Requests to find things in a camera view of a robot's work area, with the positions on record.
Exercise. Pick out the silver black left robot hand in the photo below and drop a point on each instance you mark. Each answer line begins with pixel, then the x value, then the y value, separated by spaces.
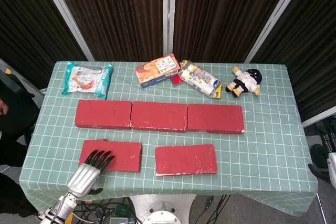
pixel 84 176

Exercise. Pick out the red brick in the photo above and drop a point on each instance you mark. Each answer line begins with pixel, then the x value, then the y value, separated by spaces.
pixel 102 113
pixel 185 159
pixel 158 116
pixel 126 155
pixel 215 117

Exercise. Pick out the red brick front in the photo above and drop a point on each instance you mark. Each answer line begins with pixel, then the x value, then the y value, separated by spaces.
pixel 185 159

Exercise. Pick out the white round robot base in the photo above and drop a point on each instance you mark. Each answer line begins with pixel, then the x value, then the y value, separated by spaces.
pixel 162 208

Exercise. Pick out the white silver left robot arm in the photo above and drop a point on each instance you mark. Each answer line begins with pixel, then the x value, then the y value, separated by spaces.
pixel 61 208

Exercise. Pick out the person in black clothes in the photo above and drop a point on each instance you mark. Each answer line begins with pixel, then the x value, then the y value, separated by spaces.
pixel 15 119

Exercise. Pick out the teal white snack bag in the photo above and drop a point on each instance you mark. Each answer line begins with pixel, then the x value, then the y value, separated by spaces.
pixel 86 79

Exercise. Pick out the orange blue biscuit box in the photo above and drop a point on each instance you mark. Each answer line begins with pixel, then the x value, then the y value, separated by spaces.
pixel 155 70

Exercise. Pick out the small red ink pad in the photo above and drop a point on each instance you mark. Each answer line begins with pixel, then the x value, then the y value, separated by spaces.
pixel 176 80

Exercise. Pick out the silver white yellow package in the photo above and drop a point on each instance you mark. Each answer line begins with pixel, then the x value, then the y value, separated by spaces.
pixel 199 78

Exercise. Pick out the dark brown partition panel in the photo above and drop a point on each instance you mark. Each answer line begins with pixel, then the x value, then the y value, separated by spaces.
pixel 23 19
pixel 113 14
pixel 223 14
pixel 315 51

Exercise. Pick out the green white grid tablecloth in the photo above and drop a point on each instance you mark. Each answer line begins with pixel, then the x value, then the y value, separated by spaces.
pixel 262 155

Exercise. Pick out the black white plush doll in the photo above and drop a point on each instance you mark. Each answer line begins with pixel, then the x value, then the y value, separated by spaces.
pixel 245 81

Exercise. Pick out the white black wheeled machine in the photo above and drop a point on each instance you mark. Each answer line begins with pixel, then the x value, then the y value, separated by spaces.
pixel 324 155

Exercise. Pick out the white partition frame post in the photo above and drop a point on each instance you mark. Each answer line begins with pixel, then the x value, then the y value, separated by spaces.
pixel 65 14
pixel 169 11
pixel 278 16

